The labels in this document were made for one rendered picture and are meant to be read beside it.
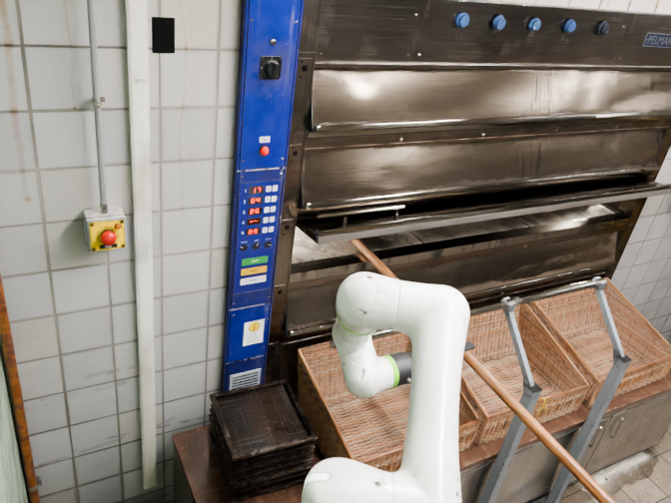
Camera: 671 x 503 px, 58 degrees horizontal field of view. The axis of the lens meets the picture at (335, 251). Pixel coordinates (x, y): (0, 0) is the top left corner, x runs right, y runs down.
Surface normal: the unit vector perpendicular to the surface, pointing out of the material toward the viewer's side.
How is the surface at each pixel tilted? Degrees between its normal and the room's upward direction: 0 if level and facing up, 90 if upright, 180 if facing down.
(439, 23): 90
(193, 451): 0
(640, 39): 91
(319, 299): 70
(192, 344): 90
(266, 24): 90
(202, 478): 0
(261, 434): 0
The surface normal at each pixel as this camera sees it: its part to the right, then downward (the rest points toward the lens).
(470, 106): 0.48, 0.18
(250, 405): 0.14, -0.85
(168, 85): 0.46, 0.51
